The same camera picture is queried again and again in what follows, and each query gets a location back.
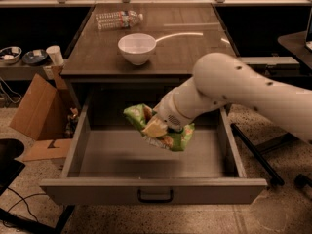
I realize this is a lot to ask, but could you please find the flat cardboard piece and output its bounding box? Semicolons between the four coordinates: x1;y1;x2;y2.
23;138;71;161

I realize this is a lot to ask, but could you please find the green rice chip bag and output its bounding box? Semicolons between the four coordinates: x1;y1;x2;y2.
123;103;195;151

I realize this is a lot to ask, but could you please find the patterned bowl on shelf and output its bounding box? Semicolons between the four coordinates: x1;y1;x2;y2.
0;46;21;64

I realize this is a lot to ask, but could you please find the blue bowl on shelf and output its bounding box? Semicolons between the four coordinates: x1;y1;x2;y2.
22;49;48;66

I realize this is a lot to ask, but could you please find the black stand leg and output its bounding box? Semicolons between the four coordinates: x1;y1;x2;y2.
230;123;285;186

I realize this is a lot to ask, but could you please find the black chair at left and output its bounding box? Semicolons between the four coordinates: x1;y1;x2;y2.
0;138;24;195

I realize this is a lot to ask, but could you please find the dark side table right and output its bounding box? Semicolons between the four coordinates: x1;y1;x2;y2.
278;31;312;69

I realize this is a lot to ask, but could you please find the brown cardboard box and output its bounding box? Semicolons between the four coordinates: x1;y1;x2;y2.
10;66;77;140

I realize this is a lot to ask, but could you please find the open grey top drawer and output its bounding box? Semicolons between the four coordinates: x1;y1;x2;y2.
41;100;267;205

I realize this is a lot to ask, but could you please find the black drawer handle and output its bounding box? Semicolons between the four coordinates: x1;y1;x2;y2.
136;189;174;204

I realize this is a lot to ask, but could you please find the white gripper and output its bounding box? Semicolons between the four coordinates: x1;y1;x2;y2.
142;92;192;137

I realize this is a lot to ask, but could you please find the white ceramic bowl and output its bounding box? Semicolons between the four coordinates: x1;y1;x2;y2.
118;33;156;65

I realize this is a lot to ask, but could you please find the black floor cable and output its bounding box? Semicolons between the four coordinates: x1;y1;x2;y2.
3;187;50;232

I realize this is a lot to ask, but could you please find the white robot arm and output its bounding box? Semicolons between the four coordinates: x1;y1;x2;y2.
143;53;312;143

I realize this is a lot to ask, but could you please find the clear plastic water bottle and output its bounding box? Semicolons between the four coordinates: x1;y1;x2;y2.
96;10;143;30

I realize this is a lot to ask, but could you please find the white paper cup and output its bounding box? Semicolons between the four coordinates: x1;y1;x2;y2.
46;45;64;66

